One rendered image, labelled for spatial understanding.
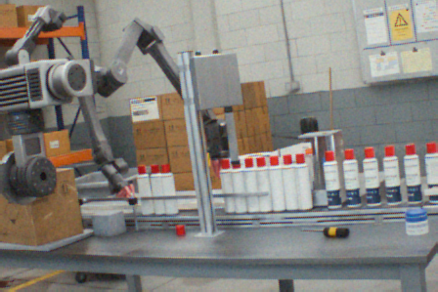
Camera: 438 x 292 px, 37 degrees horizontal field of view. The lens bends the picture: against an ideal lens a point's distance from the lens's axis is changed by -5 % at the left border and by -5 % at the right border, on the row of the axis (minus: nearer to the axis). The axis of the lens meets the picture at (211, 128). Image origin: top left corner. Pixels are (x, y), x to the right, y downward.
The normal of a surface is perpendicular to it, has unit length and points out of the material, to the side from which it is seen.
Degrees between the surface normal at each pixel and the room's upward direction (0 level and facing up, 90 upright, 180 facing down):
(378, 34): 90
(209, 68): 90
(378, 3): 90
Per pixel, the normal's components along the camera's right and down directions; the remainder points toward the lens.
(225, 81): 0.41, 0.00
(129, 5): -0.54, 0.11
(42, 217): 0.75, -0.07
